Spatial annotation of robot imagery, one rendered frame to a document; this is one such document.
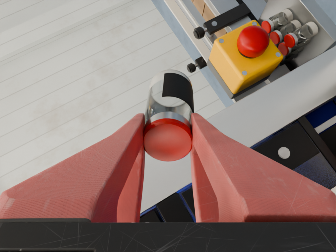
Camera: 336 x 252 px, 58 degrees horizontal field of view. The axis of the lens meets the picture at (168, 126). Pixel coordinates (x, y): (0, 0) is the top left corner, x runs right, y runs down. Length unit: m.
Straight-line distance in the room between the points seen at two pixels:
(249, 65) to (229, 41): 0.04
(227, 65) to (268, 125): 0.10
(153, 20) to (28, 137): 1.96
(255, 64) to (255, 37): 0.04
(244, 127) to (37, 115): 3.25
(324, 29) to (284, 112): 0.15
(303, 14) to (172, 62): 3.09
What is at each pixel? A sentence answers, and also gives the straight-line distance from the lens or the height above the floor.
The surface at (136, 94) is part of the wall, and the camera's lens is 3.40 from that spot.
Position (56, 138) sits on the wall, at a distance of 3.40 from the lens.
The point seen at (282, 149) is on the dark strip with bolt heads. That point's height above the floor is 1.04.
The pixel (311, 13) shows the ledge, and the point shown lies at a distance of 0.52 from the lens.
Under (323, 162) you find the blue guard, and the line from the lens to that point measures 0.43.
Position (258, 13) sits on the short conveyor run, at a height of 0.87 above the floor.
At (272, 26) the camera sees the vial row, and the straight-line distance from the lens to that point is 0.52.
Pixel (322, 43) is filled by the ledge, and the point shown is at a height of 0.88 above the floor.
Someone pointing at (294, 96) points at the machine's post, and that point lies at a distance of 0.44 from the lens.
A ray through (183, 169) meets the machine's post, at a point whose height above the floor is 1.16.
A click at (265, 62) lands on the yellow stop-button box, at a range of 0.44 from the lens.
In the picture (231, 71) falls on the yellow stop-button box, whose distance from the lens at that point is 0.43.
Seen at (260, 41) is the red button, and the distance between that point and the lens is 0.42.
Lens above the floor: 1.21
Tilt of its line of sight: 10 degrees down
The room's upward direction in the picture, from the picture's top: 119 degrees counter-clockwise
